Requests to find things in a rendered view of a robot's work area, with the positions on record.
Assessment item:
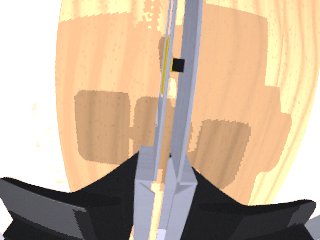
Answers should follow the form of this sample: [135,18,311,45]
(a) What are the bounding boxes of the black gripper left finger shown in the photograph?
[0,151,140,240]

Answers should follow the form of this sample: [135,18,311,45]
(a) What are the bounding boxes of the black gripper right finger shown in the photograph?
[180,165,317,240]

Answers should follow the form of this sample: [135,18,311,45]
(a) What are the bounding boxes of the light wooden board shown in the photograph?
[55,0,320,240]

